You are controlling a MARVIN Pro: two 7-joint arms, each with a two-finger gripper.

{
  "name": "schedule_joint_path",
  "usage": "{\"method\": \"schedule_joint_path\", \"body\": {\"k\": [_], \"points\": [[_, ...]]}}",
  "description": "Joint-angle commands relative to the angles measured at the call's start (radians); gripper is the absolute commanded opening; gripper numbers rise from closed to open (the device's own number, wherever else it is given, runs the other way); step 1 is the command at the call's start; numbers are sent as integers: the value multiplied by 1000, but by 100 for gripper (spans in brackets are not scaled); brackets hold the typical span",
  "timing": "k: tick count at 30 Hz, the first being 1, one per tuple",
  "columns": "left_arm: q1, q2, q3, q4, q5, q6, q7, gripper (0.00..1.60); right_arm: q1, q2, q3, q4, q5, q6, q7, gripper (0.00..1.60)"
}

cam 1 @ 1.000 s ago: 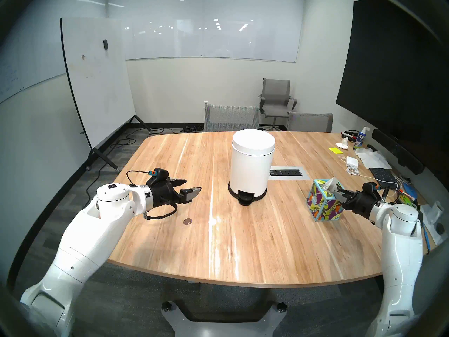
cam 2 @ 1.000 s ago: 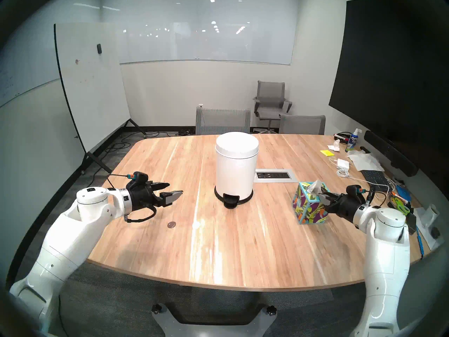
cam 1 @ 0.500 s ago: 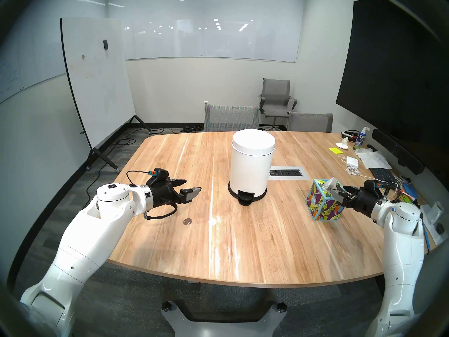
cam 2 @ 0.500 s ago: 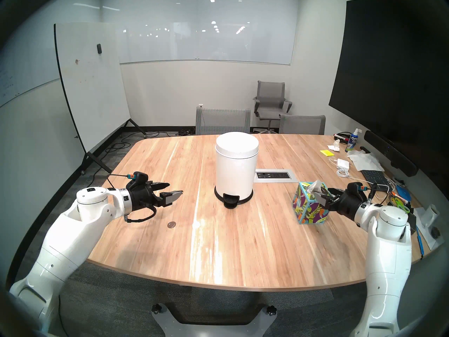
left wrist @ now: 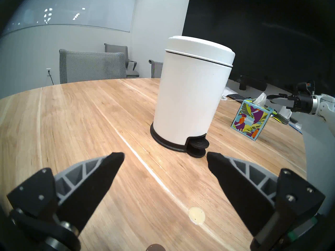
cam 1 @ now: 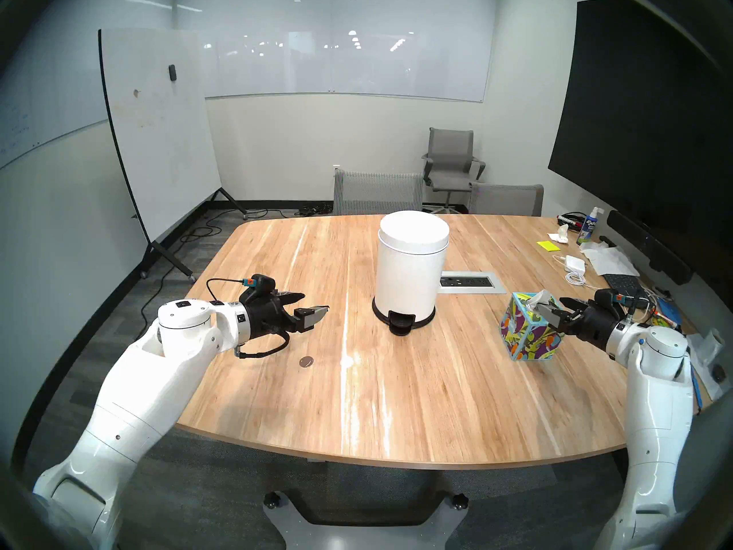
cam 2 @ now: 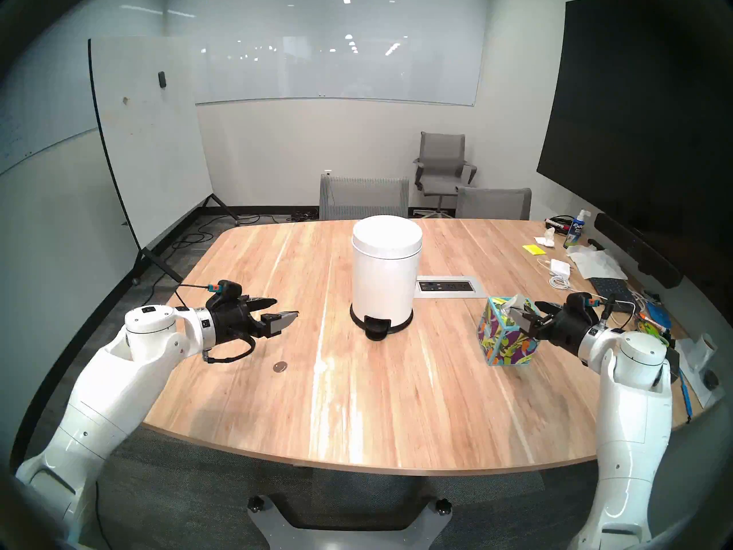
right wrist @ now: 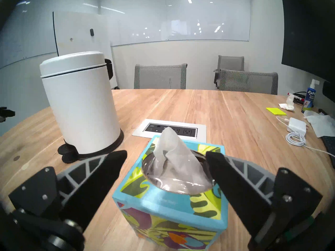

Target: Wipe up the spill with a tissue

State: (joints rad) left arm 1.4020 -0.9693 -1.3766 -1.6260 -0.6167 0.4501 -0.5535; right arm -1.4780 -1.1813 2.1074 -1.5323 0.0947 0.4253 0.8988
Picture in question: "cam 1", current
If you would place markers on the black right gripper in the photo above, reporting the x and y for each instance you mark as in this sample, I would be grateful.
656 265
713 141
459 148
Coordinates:
592 324

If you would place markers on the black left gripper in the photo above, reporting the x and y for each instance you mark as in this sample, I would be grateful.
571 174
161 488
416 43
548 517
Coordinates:
269 319

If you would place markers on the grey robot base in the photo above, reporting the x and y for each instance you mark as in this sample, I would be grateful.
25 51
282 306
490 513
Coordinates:
355 526

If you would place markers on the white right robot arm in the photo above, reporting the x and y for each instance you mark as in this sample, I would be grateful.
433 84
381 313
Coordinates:
658 417

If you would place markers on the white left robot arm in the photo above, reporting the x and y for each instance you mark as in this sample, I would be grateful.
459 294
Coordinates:
143 382

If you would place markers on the colourful tissue box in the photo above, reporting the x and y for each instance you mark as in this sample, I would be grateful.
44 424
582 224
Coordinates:
527 334

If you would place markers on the crumpled white tissue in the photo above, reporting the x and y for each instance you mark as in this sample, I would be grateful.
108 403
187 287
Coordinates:
559 235

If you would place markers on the yellow sticky note pad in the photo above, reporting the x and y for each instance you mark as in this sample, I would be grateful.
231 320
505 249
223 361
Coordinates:
548 246

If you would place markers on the black keyboard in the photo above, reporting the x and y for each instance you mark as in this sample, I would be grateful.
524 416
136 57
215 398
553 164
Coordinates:
624 282

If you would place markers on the white cloth sheet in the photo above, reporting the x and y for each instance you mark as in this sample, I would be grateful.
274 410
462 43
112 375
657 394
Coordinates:
610 259

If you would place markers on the whiteboard cleaner spray bottle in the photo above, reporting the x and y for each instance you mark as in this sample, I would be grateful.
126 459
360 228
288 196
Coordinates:
588 229

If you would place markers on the pack of whiteboard markers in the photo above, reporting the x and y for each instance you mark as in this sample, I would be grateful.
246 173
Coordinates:
570 219

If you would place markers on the blue notebook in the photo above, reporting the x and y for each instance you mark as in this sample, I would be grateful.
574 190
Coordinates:
667 311

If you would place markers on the black video bar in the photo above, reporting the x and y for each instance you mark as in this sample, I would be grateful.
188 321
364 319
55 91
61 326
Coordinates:
647 245

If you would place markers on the white pedal trash bin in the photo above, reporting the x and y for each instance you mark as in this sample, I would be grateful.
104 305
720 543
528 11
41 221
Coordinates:
409 268

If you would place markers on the grey ribbed mesh chair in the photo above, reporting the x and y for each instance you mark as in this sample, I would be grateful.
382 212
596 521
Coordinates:
378 191

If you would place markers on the white mug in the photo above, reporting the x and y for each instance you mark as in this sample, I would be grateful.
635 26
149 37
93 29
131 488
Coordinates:
713 344

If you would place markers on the blue pen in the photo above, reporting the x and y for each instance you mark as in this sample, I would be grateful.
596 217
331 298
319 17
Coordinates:
696 388

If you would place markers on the white paper sheet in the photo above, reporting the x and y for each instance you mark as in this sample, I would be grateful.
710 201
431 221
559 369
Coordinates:
707 377

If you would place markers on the small black round cap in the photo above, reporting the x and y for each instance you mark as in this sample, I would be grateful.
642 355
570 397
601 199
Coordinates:
718 374

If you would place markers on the grey swivel office chair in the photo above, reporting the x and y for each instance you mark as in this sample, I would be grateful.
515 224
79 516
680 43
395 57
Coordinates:
452 159

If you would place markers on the rolling whiteboard on stand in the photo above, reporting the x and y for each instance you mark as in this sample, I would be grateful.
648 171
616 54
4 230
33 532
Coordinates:
160 130

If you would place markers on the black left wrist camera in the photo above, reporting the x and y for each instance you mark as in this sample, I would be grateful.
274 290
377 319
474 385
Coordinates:
260 285

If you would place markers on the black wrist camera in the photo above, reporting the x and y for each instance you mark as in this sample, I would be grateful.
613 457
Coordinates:
260 285
607 298

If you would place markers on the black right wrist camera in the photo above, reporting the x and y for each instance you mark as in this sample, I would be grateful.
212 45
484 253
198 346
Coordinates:
607 298

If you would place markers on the large black wall screen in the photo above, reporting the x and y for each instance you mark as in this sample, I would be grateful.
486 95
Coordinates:
641 113

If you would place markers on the wall glass whiteboard with writing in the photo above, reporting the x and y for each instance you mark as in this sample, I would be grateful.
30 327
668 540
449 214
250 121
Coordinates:
40 113

